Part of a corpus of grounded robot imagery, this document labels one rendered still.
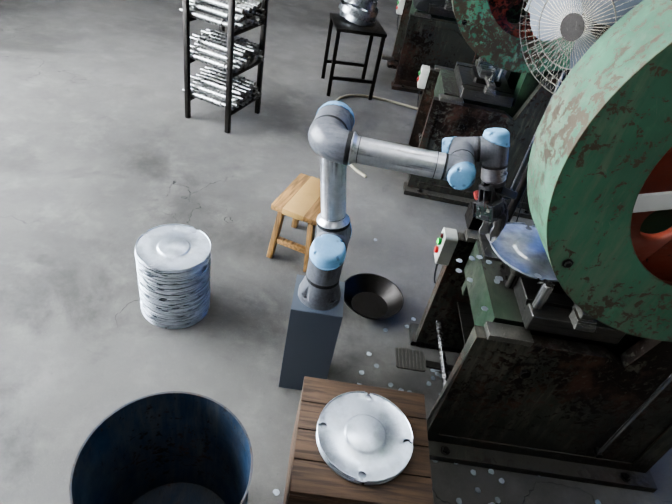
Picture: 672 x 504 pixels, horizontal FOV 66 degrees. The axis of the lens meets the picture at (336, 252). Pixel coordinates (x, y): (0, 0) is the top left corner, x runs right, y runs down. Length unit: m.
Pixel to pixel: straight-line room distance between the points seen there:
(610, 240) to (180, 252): 1.53
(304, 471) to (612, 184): 1.06
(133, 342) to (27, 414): 0.44
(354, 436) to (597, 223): 0.90
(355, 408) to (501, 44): 1.92
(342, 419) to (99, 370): 1.01
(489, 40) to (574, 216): 1.81
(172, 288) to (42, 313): 0.59
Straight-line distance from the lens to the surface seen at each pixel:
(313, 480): 1.55
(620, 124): 1.05
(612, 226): 1.17
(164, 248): 2.15
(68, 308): 2.44
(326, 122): 1.49
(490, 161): 1.59
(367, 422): 1.64
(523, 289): 1.75
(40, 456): 2.05
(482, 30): 2.81
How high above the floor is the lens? 1.73
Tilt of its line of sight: 39 degrees down
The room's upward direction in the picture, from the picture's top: 12 degrees clockwise
